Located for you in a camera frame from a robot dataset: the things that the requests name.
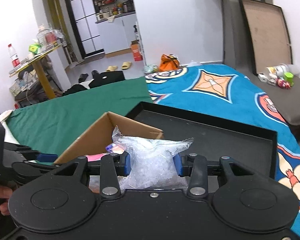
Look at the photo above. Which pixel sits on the grey bench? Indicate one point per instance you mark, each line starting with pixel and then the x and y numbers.
pixel 290 105

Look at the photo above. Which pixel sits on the clear plastic bag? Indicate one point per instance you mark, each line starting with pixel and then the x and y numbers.
pixel 152 160

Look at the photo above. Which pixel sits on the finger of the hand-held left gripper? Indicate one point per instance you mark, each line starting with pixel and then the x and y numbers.
pixel 47 158
pixel 32 168

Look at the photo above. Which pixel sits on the small red toy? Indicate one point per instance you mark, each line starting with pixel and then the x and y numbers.
pixel 283 83

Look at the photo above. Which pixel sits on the grey leaning panel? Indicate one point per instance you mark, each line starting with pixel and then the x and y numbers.
pixel 232 30

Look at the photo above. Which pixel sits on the black bag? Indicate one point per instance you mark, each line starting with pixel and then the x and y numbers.
pixel 110 78

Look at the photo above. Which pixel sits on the cream cloth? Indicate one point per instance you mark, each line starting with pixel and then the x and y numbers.
pixel 111 18

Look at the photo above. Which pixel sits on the white fluffy blanket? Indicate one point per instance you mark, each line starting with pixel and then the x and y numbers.
pixel 5 115

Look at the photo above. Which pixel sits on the green cloth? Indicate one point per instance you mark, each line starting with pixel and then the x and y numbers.
pixel 65 115

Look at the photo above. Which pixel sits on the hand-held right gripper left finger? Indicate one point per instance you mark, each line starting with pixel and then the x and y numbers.
pixel 127 165

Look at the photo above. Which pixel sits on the orange carton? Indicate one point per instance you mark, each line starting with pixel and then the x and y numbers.
pixel 136 52

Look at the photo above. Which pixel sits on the white plastic bag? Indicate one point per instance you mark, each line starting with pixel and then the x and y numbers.
pixel 196 63

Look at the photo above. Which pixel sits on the black shoe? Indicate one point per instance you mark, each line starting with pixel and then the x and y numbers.
pixel 95 73
pixel 83 78

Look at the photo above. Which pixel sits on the clear plastic jar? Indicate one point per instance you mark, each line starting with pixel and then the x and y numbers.
pixel 43 36

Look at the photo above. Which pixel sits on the yellow slipper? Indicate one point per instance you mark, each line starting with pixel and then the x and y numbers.
pixel 126 65
pixel 112 68

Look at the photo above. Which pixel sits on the black framed brown board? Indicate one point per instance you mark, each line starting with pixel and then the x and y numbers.
pixel 267 35

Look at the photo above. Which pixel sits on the orange bag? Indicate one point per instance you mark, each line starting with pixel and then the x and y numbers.
pixel 168 63

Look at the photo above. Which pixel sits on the red box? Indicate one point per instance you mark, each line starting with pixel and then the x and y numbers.
pixel 52 38

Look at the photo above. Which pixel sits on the brown cardboard box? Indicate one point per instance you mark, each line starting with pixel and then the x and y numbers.
pixel 95 135

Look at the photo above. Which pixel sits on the green cup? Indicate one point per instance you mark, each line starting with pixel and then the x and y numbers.
pixel 288 78

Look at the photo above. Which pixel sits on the spray bottle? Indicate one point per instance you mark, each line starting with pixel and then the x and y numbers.
pixel 136 32

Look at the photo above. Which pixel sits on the green packet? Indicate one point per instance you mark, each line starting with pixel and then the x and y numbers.
pixel 34 48

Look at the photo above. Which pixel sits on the white charger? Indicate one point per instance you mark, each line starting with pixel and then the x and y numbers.
pixel 262 78

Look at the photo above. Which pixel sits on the person's left hand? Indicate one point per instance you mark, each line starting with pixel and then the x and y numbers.
pixel 1 192

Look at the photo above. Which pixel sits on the white kitchen cabinet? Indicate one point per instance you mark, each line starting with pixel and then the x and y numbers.
pixel 115 37

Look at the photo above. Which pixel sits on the black framed sliding door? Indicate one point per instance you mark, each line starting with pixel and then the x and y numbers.
pixel 82 17

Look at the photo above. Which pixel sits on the blue patterned blanket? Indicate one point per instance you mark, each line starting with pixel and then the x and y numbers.
pixel 240 97

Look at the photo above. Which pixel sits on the clutter under table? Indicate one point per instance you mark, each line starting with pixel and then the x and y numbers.
pixel 25 85

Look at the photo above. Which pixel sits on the red label water bottle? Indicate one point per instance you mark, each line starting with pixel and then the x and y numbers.
pixel 14 57

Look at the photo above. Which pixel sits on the black and white clothes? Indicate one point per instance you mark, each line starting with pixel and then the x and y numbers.
pixel 77 88

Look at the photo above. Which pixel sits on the small white figure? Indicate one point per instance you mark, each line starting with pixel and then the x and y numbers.
pixel 272 80

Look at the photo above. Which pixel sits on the white storage rack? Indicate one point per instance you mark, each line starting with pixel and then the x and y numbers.
pixel 141 42

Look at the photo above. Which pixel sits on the purple tissue pack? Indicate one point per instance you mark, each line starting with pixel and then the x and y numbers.
pixel 111 148

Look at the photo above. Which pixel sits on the shelf of kitchen items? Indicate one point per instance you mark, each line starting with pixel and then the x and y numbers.
pixel 115 5

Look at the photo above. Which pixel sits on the yellow table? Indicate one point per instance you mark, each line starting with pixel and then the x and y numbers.
pixel 41 75

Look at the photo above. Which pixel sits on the black tray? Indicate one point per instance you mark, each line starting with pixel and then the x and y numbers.
pixel 215 145

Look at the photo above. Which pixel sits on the green patterned plastic bag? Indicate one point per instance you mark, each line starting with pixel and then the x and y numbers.
pixel 150 68

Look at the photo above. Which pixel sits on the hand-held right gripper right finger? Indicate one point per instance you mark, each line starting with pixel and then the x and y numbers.
pixel 177 166

